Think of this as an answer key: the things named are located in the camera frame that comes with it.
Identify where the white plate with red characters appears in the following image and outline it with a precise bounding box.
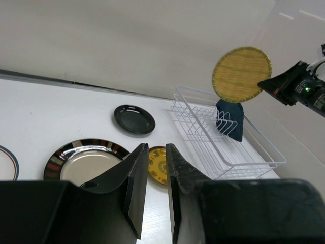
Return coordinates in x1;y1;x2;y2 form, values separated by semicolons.
0;146;20;181

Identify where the yellow patterned small plate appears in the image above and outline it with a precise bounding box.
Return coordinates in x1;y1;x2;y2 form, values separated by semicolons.
148;146;168;186

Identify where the dark blue leaf-shaped dish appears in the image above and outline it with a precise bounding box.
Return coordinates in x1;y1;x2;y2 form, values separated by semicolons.
216;99;244;142

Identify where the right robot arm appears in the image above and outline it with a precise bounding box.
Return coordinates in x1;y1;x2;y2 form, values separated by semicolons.
257;58;324;116

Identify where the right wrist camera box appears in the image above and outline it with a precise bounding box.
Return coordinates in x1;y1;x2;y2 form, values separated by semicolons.
307;43;325;80

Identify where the large brown-rimmed beige plate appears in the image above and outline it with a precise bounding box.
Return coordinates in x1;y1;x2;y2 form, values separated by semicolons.
43;138;130;186

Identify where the white wire dish rack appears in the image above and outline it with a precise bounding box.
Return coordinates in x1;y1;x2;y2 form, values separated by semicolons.
168;85;286;179

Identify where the round bamboo woven plate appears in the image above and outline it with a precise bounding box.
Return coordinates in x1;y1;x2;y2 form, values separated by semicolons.
212;46;272;103

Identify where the small black round plate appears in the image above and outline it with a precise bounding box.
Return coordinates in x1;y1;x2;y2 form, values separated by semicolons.
113;105;156;135

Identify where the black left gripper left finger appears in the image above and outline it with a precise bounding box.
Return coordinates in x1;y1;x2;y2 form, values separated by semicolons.
1;143;149;243

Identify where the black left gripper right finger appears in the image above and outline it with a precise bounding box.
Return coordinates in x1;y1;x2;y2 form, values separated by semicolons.
166;144;324;243

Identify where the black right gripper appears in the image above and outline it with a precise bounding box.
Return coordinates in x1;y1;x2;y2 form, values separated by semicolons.
257;61;324;107

